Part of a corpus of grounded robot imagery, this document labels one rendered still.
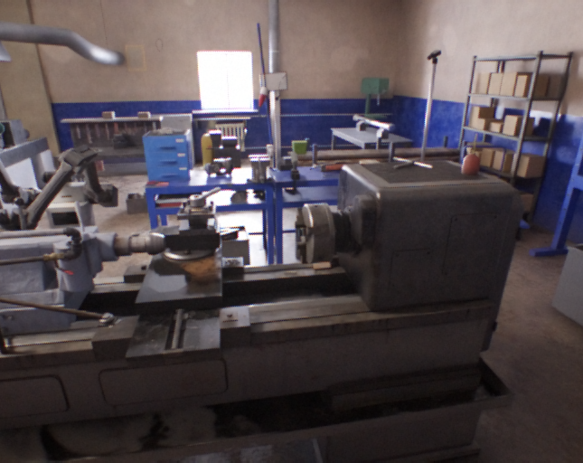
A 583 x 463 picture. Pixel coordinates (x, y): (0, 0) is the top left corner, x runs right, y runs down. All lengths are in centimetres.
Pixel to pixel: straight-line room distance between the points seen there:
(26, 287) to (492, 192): 175
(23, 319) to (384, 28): 856
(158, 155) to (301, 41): 576
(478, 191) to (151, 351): 128
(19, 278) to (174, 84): 717
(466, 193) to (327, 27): 754
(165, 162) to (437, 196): 251
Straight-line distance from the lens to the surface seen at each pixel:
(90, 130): 585
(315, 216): 148
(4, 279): 169
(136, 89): 865
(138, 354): 135
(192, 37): 852
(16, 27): 678
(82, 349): 153
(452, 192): 148
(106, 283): 191
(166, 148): 342
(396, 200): 137
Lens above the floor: 170
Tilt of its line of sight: 22 degrees down
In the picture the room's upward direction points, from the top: straight up
